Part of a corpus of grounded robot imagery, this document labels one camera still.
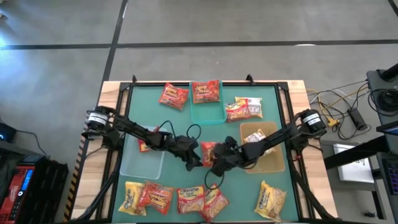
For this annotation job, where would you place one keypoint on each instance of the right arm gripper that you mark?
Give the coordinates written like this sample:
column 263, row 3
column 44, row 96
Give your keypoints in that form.
column 230, row 155

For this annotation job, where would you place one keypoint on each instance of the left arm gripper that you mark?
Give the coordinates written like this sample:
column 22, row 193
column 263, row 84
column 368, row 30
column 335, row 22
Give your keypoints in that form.
column 185, row 146

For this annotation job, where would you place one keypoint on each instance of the red yellow beef ramen pack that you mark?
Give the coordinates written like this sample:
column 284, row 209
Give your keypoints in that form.
column 216, row 203
column 191, row 199
column 143, row 146
column 237, row 111

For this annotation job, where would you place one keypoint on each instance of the yellow chicken ramen pack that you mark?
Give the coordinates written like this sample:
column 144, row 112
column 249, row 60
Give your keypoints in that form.
column 255, row 107
column 270, row 202
column 130, row 197
column 255, row 136

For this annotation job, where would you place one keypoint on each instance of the teal plastic bin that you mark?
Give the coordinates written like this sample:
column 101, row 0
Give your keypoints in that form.
column 208, row 113

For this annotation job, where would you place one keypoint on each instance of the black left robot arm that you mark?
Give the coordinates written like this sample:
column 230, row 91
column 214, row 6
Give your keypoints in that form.
column 136, row 132

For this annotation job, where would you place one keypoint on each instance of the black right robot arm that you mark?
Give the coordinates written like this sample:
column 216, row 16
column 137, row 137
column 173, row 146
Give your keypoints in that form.
column 273, row 140

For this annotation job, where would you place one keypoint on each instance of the green table mat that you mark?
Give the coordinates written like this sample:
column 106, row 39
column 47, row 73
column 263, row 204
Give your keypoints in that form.
column 242, row 193

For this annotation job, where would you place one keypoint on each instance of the clear plastic bin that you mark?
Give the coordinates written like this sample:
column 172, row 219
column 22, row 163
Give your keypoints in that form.
column 140, row 165

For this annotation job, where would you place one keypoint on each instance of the amber plastic bin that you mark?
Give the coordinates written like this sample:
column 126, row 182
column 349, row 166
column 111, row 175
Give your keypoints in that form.
column 273, row 162

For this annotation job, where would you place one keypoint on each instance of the yellow black hazard strip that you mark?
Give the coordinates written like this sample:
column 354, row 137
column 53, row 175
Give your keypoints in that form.
column 74, row 183

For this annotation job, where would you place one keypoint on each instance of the white paper sheet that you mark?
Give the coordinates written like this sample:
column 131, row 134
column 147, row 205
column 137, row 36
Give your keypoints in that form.
column 354, row 169

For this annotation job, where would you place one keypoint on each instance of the black diagonal beam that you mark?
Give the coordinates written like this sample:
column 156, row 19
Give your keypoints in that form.
column 357, row 152

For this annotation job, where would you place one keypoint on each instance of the grey metal side table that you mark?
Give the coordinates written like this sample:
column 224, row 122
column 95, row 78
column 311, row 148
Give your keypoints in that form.
column 357, row 189

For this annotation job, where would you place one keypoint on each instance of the black power strip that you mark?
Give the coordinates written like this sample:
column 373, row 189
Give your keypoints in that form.
column 357, row 119

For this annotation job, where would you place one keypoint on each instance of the black plastic crate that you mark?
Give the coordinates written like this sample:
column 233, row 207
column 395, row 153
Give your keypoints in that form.
column 46, row 186

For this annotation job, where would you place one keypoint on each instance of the small black floor object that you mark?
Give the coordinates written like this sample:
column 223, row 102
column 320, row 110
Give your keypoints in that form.
column 370, row 215

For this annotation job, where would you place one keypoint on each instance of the dark laptop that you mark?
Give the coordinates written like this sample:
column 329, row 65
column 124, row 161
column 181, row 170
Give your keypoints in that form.
column 388, row 130

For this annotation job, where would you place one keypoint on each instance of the grey equipment cart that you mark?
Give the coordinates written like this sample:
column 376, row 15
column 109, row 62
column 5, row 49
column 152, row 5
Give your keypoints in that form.
column 374, row 81

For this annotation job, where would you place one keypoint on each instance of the dark keyboard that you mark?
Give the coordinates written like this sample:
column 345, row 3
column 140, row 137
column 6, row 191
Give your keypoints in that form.
column 393, row 177

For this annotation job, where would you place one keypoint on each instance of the red device with blue display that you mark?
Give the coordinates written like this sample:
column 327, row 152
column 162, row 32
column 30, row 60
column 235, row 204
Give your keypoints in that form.
column 12, row 193

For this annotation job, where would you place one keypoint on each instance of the black device with blue light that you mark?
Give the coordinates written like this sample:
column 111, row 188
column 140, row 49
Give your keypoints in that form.
column 7, row 132

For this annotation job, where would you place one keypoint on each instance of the black pole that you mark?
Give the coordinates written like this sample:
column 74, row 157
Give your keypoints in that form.
column 391, row 72

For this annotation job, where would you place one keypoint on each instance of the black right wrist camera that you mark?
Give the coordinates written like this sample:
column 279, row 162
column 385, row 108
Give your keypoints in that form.
column 230, row 142

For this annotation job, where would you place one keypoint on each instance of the black metal table frame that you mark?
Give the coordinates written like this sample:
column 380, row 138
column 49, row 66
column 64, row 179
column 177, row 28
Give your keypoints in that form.
column 149, row 84

